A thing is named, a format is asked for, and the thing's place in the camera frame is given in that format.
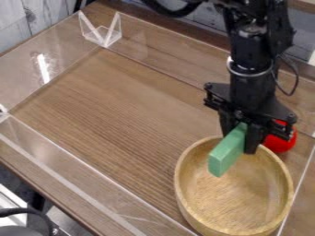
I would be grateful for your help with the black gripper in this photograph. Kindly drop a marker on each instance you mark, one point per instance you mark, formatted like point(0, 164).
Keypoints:
point(247, 101)

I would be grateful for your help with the green rectangular block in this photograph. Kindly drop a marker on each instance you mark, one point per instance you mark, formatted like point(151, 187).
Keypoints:
point(227, 151)

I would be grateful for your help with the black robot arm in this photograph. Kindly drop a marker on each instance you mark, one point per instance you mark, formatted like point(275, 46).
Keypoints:
point(261, 36)

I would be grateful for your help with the wooden bowl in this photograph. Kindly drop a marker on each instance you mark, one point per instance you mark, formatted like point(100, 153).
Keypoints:
point(246, 202)

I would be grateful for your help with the red plush strawberry toy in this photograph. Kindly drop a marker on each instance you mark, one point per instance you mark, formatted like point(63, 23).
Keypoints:
point(279, 145)

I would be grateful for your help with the black device with screw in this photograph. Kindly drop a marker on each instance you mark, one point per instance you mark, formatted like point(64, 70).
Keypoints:
point(38, 227)

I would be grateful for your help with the clear acrylic corner bracket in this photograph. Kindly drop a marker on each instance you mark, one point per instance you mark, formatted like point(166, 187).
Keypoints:
point(102, 35)

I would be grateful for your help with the clear acrylic tray wall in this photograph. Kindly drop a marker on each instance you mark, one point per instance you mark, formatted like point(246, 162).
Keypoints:
point(100, 204)

